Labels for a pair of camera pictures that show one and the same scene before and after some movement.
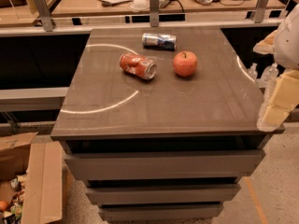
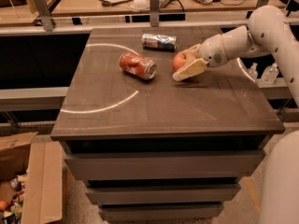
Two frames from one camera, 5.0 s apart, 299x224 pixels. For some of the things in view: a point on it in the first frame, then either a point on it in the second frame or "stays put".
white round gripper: x=289 y=42 to x=212 y=50
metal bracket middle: x=154 y=7 stays put
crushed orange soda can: x=138 y=65 stays put
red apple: x=185 y=63 stays put
